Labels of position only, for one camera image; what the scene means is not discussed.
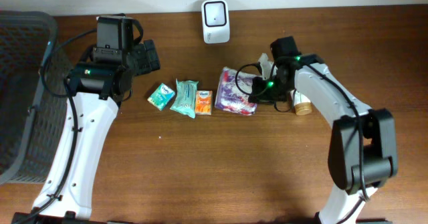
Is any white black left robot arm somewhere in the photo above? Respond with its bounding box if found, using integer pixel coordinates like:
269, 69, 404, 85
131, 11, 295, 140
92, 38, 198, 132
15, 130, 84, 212
12, 39, 160, 223

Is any dark plastic mesh basket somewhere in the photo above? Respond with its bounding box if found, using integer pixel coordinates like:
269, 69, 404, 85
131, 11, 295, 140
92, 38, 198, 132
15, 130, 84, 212
1, 11, 72, 184

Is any white bottle with cork cap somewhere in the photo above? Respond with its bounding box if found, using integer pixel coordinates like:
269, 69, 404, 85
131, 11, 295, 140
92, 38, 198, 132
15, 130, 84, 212
290, 90, 312, 116

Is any orange tissue pack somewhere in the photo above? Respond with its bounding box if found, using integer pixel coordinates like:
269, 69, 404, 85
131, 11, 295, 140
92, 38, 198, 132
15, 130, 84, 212
195, 90, 213, 115

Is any small teal tissue pack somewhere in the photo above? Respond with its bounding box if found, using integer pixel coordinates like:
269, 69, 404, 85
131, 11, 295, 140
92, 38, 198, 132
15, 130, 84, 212
148, 83, 175, 110

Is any red purple tissue pack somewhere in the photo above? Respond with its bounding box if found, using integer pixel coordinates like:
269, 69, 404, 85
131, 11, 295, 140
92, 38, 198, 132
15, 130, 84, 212
214, 67, 257, 116

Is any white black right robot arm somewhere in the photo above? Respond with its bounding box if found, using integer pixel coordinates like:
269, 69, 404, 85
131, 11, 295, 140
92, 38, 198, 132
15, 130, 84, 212
254, 54, 398, 223

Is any teal wet wipes pack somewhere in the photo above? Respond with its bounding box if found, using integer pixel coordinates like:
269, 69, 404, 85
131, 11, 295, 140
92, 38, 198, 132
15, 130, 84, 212
170, 80, 198, 118

